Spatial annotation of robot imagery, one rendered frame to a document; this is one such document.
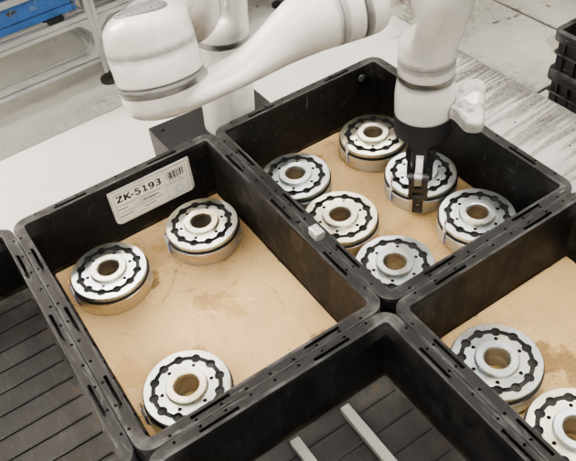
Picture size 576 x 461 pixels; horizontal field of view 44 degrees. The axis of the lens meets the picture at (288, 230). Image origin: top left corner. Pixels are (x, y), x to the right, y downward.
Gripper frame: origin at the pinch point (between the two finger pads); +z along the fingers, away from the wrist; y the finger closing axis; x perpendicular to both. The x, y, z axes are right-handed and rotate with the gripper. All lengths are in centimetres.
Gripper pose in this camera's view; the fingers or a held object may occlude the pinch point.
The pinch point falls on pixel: (419, 191)
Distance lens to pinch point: 103.0
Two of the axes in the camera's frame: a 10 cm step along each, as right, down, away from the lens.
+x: 9.8, 0.8, -2.0
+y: -2.0, 7.1, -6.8
